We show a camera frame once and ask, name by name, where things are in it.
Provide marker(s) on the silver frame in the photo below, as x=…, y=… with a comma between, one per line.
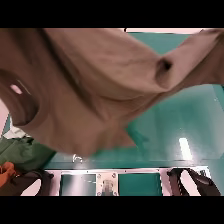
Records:
x=106, y=182

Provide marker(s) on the white garment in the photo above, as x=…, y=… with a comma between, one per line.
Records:
x=15, y=133

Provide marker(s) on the brown T-shirt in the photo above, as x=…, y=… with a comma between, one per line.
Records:
x=86, y=90

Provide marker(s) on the black garment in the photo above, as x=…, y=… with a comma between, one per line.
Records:
x=26, y=185

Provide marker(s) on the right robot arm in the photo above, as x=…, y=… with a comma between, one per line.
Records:
x=195, y=183

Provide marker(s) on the orange garment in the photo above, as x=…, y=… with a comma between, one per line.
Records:
x=6, y=174

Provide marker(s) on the green garment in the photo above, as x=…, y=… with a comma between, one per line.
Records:
x=23, y=153

